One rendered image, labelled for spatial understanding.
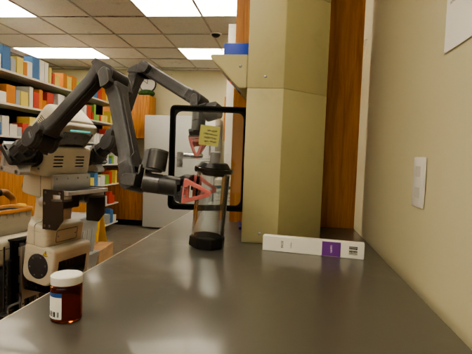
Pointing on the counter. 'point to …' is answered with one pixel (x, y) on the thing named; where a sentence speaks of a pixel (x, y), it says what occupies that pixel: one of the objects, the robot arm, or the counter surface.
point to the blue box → (236, 48)
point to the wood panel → (332, 108)
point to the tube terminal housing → (285, 118)
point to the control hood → (234, 69)
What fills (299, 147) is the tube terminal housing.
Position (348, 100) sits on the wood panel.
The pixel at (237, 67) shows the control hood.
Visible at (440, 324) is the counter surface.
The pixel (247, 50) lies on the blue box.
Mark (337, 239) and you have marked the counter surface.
